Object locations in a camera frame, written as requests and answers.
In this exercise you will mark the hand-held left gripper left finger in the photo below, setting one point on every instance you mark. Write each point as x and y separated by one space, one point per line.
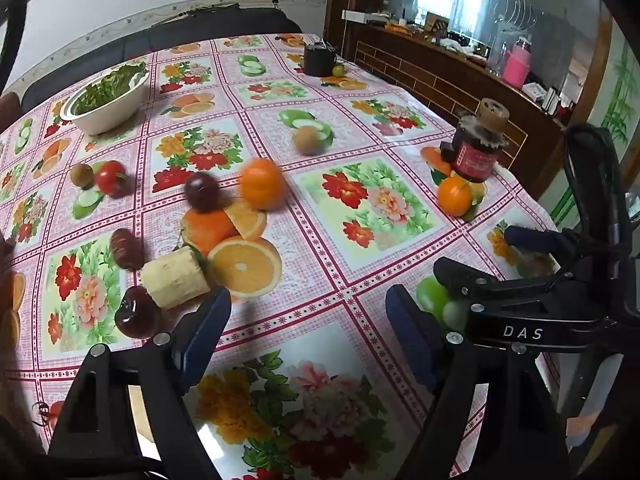
205 332

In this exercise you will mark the black cup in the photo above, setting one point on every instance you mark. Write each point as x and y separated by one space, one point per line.
318 60

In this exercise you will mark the green grape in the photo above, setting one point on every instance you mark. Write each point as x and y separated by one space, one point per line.
431 296
339 70

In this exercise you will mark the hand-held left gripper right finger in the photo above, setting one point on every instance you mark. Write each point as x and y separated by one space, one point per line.
407 335

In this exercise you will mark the floral printed tablecloth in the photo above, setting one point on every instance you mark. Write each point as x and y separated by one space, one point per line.
350 285

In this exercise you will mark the dark red apple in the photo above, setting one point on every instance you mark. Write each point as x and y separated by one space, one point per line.
136 314

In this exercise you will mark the green leafy vegetables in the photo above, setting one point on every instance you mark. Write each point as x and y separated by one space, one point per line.
105 87

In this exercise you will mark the small red tomato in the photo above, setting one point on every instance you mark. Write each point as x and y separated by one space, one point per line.
52 412

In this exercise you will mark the brown kiwi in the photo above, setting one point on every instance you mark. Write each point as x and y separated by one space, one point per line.
307 140
82 176

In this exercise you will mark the orange mandarin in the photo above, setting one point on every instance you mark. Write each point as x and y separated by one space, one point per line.
262 183
455 196

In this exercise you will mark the large red tomato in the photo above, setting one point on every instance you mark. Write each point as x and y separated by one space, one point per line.
111 179

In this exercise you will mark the white bowl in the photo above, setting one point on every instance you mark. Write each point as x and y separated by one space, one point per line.
107 116

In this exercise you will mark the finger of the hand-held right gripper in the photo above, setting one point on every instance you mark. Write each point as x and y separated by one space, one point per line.
470 277
530 240

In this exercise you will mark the black sofa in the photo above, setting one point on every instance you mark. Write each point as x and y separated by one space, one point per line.
200 35

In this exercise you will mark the dark purple plum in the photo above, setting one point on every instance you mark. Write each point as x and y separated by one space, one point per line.
202 191

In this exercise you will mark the brown armchair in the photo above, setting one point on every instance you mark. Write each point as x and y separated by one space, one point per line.
7 112

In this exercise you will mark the dark red jar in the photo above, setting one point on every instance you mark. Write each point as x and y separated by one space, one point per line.
475 157

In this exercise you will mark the wooden counter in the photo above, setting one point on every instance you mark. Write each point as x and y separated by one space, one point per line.
450 77

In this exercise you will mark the pink bottle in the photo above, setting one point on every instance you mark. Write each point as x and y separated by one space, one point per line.
516 65

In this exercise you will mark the dark red plum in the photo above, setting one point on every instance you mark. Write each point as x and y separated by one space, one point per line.
126 249

